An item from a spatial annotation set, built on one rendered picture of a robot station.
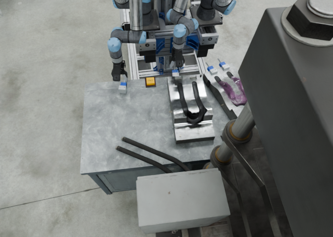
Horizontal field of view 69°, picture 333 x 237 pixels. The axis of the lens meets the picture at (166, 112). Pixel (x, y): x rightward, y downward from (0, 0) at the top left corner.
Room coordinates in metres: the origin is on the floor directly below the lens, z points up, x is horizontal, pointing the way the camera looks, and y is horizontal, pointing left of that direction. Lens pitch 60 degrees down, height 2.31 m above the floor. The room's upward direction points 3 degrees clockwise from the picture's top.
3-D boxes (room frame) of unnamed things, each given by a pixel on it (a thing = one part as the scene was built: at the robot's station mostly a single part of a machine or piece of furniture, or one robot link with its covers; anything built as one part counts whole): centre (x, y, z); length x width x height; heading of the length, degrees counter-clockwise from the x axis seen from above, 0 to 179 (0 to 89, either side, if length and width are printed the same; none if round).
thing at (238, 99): (1.03, -0.49, 0.90); 0.26 x 0.18 x 0.08; 27
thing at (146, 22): (1.54, 0.21, 1.09); 0.15 x 0.15 x 0.10
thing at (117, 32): (1.15, 0.32, 1.22); 0.11 x 0.11 x 0.08; 1
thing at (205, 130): (0.89, -0.16, 0.87); 0.50 x 0.26 x 0.14; 10
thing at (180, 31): (1.20, -0.06, 1.23); 0.09 x 0.08 x 0.11; 139
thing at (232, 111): (1.03, -0.50, 0.86); 0.50 x 0.26 x 0.11; 27
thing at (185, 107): (0.91, -0.17, 0.92); 0.35 x 0.16 x 0.09; 10
